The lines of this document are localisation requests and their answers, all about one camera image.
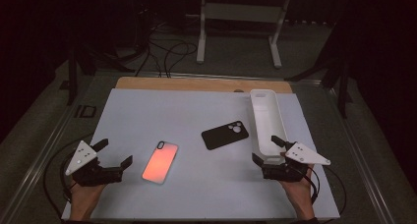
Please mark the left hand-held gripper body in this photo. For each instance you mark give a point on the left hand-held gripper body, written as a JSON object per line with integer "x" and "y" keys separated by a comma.
{"x": 95, "y": 175}

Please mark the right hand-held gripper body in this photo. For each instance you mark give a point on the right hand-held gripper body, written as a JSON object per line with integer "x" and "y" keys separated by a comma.
{"x": 282, "y": 172}

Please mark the long white plastic bin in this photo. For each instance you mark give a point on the long white plastic bin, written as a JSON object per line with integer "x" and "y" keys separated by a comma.
{"x": 267, "y": 119}

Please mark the iridescent phone case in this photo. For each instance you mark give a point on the iridescent phone case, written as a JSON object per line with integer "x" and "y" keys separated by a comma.
{"x": 160, "y": 163}

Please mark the black phone case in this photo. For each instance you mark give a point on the black phone case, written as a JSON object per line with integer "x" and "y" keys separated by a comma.
{"x": 223, "y": 137}

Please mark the person's left hand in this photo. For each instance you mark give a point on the person's left hand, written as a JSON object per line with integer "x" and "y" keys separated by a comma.
{"x": 84, "y": 194}

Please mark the person's right hand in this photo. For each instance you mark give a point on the person's right hand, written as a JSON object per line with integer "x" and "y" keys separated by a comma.
{"x": 296, "y": 189}

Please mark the black tripod stand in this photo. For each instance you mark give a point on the black tripod stand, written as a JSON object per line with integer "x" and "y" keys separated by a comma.
{"x": 72, "y": 83}
{"x": 342, "y": 93}

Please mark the white table mat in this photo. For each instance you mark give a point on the white table mat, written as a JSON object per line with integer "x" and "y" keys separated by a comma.
{"x": 196, "y": 188}

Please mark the white metal stand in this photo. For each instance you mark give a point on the white metal stand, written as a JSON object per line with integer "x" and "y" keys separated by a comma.
{"x": 242, "y": 12}

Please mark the black square frame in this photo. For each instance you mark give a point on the black square frame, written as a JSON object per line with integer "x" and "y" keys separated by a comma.
{"x": 78, "y": 111}

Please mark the metal rail frame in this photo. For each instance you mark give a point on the metal rail frame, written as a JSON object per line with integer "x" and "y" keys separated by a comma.
{"x": 32, "y": 176}

